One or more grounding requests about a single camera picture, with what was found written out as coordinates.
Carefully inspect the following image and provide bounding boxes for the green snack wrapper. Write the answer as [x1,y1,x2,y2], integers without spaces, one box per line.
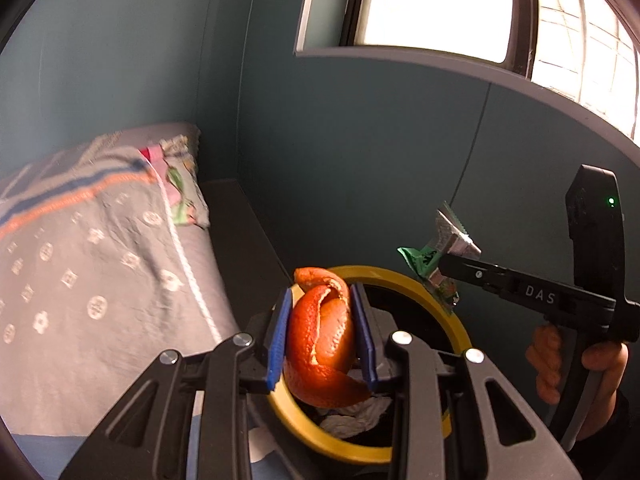
[397,201,482,317]

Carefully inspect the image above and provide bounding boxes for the lilac foam fruit net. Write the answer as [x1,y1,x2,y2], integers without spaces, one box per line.
[317,392,393,441]

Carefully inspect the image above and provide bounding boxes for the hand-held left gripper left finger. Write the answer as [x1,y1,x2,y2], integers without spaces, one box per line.
[60,287,296,480]

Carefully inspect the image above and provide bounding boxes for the window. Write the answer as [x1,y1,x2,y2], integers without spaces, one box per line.
[294,0,640,148]

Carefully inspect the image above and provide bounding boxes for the person's right hand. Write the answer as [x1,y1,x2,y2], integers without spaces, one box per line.
[525,324,630,441]

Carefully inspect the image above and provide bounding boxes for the dark grey bed frame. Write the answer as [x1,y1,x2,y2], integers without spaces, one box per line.
[197,177,301,336]

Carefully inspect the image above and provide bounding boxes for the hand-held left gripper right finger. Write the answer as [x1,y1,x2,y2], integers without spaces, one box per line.
[349,284,583,480]

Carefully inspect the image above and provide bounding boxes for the orange peel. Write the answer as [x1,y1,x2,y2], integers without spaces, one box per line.
[282,266,373,409]

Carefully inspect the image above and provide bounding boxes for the floral under sheet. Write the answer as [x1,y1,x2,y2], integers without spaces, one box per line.
[140,132,211,231]

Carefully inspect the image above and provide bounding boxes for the yellow rimmed trash bin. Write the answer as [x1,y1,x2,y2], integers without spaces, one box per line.
[267,264,472,465]

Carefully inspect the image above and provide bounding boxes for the grey printed bedsheet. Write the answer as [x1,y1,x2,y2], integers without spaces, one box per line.
[0,121,301,480]

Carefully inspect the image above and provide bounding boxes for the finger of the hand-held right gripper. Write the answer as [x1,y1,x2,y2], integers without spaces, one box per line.
[437,251,576,318]

